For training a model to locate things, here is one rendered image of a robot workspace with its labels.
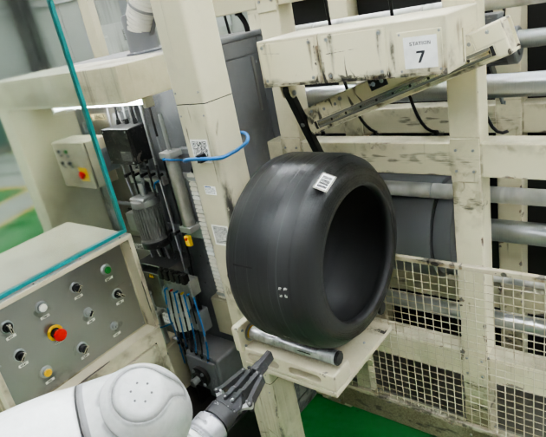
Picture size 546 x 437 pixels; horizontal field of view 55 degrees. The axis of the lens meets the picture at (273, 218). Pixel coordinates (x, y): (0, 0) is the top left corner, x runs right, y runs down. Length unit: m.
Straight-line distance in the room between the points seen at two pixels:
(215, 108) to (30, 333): 0.87
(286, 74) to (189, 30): 0.33
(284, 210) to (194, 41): 0.55
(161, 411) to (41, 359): 1.13
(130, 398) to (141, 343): 1.26
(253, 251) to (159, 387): 0.74
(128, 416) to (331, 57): 1.17
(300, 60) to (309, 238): 0.58
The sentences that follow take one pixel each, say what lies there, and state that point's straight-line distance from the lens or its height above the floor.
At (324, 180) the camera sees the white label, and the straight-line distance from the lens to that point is 1.37.
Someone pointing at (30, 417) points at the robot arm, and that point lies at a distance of 0.75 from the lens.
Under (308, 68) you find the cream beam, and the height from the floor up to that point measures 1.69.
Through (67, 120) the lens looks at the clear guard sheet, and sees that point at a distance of 1.71.
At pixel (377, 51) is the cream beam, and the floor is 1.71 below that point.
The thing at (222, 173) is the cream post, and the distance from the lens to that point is 1.62.
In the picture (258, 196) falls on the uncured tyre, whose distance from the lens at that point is 1.42.
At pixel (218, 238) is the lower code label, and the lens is 1.74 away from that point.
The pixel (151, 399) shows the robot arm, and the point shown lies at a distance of 0.69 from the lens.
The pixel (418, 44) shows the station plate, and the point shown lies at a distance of 1.46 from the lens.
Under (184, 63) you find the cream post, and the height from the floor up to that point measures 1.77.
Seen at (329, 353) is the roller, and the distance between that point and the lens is 1.59.
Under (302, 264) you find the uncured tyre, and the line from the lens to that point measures 1.32.
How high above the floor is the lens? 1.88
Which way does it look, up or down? 22 degrees down
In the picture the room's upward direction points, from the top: 11 degrees counter-clockwise
